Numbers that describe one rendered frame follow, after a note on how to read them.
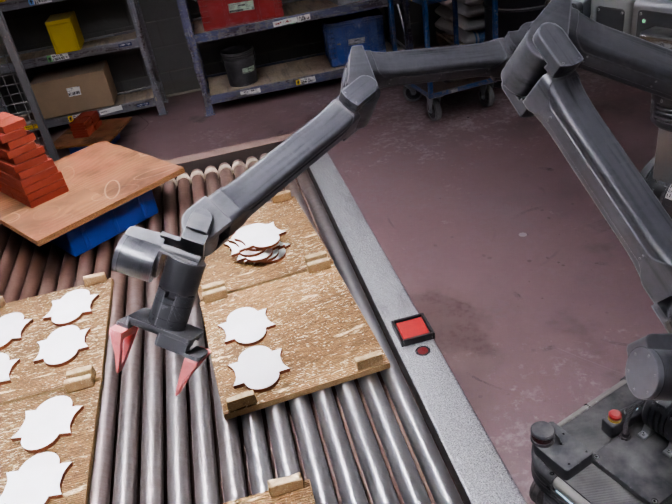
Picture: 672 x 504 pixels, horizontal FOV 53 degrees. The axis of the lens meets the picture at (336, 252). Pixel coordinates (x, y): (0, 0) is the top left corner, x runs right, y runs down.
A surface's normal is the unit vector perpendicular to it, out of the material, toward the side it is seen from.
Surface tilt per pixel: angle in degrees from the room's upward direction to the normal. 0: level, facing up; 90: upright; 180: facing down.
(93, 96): 90
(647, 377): 72
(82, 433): 0
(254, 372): 0
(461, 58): 41
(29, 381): 0
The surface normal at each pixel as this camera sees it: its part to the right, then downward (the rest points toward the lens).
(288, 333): -0.14, -0.84
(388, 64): 0.34, -0.39
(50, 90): 0.20, 0.50
